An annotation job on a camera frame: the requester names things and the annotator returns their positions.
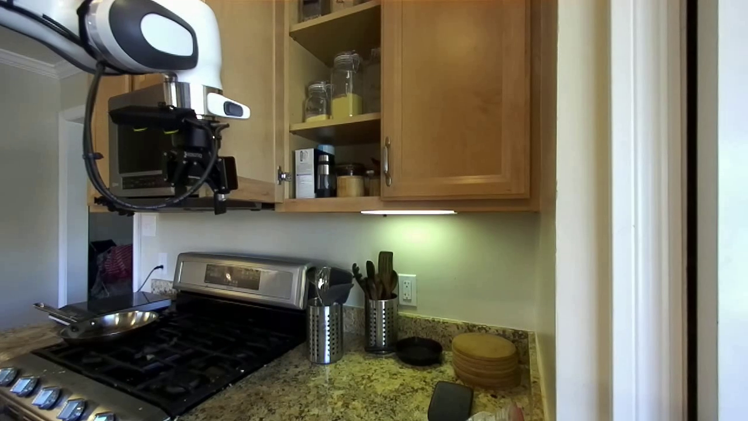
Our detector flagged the small black dish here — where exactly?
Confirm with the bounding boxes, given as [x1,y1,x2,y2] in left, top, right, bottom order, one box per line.
[396,336,443,366]

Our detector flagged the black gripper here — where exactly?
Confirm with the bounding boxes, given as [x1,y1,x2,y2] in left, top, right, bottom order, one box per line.
[167,118,238,212]

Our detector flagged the under-cabinet light strip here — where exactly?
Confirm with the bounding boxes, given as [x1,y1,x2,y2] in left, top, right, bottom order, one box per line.
[361,208,458,218]

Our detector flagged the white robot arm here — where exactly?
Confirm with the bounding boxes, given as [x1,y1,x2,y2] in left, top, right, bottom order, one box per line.
[0,0,253,212]

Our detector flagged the short jar on shelf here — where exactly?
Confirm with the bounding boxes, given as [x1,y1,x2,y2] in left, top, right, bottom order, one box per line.
[336,163,364,196]

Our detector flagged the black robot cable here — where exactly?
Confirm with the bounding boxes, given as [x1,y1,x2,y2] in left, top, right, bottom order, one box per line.
[80,67,225,214]

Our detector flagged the black canister on shelf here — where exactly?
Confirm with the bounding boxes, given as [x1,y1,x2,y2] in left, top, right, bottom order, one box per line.
[315,145,334,196]

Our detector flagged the stainless steel microwave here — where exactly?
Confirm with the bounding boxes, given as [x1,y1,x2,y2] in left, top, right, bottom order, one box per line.
[107,84,195,198]

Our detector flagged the glass jar yellow contents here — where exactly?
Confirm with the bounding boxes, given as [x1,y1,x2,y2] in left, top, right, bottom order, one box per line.
[329,50,361,118]

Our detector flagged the white wall outlet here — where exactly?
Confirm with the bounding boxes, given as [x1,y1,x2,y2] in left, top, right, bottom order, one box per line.
[398,272,418,305]

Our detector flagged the stainless steel gas stove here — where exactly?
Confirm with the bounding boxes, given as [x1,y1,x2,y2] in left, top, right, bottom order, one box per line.
[0,251,315,421]

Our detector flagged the steel utensil holder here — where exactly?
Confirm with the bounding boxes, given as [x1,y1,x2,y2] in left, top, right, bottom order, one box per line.
[364,299,399,353]
[308,304,343,365]

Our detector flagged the small glass jar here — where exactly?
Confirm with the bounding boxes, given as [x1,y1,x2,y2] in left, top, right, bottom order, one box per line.
[305,81,329,120]

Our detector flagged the white box on shelf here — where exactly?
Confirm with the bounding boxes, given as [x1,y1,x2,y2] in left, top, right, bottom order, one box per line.
[295,146,315,198]

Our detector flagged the wooden cupboard door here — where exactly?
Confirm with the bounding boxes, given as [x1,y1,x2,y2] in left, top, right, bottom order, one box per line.
[209,0,275,202]
[382,0,534,200]

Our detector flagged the steel frying pan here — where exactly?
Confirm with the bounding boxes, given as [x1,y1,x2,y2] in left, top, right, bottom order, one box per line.
[35,302,159,341]

